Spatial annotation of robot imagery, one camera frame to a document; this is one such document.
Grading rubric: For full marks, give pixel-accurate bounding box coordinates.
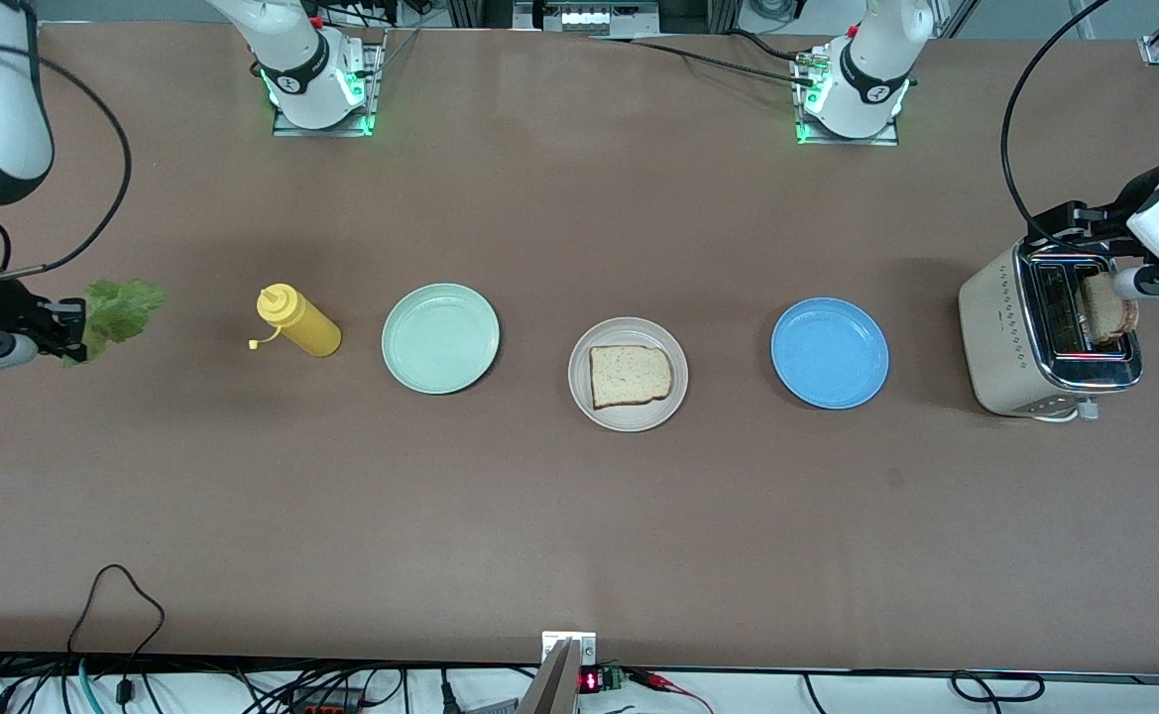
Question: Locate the beige plate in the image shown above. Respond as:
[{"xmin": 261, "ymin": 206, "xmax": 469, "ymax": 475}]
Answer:
[{"xmin": 567, "ymin": 316, "xmax": 690, "ymax": 433}]

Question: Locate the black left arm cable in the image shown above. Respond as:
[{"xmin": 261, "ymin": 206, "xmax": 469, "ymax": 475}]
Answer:
[{"xmin": 999, "ymin": 0, "xmax": 1115, "ymax": 249}]

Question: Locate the grey power unit with lights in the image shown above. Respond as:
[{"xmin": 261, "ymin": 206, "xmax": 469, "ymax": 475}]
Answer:
[{"xmin": 513, "ymin": 0, "xmax": 661, "ymax": 38}]

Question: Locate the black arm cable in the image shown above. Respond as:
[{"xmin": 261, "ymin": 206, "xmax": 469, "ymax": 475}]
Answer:
[
  {"xmin": 0, "ymin": 55, "xmax": 134, "ymax": 281},
  {"xmin": 999, "ymin": 0, "xmax": 1115, "ymax": 249}
]

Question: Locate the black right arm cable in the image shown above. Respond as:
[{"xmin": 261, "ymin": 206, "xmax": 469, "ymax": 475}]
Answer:
[{"xmin": 0, "ymin": 55, "xmax": 134, "ymax": 281}]

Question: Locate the black curved cable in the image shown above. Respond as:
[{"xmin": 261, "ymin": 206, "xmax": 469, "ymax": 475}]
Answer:
[{"xmin": 969, "ymin": 0, "xmax": 1153, "ymax": 60}]

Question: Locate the teal cable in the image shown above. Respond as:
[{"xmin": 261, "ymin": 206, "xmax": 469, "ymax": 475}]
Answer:
[{"xmin": 76, "ymin": 657, "xmax": 106, "ymax": 714}]

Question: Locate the yellow mustard squeeze bottle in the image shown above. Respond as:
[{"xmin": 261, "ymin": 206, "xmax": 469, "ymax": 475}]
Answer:
[{"xmin": 249, "ymin": 283, "xmax": 343, "ymax": 358}]

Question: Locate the black cable across table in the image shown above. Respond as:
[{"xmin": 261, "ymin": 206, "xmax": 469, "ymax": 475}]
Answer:
[{"xmin": 589, "ymin": 34, "xmax": 820, "ymax": 90}]

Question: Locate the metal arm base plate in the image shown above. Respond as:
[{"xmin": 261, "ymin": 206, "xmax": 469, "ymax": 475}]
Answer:
[
  {"xmin": 795, "ymin": 48, "xmax": 903, "ymax": 148},
  {"xmin": 271, "ymin": 28, "xmax": 389, "ymax": 138}
]

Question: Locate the black oval cable loop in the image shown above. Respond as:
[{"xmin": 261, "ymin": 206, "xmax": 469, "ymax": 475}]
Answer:
[{"xmin": 950, "ymin": 671, "xmax": 1046, "ymax": 704}]

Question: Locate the bread slice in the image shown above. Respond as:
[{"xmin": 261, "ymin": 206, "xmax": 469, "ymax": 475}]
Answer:
[
  {"xmin": 1078, "ymin": 273, "xmax": 1141, "ymax": 347},
  {"xmin": 589, "ymin": 344, "xmax": 674, "ymax": 410}
]

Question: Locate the red clip cable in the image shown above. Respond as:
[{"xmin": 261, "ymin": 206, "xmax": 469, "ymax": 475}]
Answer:
[{"xmin": 627, "ymin": 668, "xmax": 717, "ymax": 714}]

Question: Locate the beige and chrome toaster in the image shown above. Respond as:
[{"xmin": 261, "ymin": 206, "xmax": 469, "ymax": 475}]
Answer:
[{"xmin": 957, "ymin": 234, "xmax": 1145, "ymax": 424}]

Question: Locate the blue plate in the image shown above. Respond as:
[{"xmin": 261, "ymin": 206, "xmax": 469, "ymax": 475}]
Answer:
[{"xmin": 770, "ymin": 297, "xmax": 890, "ymax": 411}]

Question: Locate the pale green plate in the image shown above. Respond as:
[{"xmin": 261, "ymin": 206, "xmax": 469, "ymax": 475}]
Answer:
[{"xmin": 381, "ymin": 283, "xmax": 502, "ymax": 396}]

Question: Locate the green lettuce leaf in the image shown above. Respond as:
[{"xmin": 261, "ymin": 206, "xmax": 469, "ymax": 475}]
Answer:
[{"xmin": 63, "ymin": 278, "xmax": 167, "ymax": 367}]

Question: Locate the grey metal bar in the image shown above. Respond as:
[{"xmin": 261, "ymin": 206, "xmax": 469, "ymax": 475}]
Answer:
[{"xmin": 515, "ymin": 640, "xmax": 580, "ymax": 714}]

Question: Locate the small metal mounting bracket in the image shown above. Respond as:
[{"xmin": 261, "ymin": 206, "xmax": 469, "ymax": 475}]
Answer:
[{"xmin": 541, "ymin": 631, "xmax": 598, "ymax": 667}]

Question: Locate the black looped cable with plug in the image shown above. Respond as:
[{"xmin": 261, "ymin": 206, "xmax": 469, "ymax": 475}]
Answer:
[{"xmin": 67, "ymin": 564, "xmax": 167, "ymax": 707}]

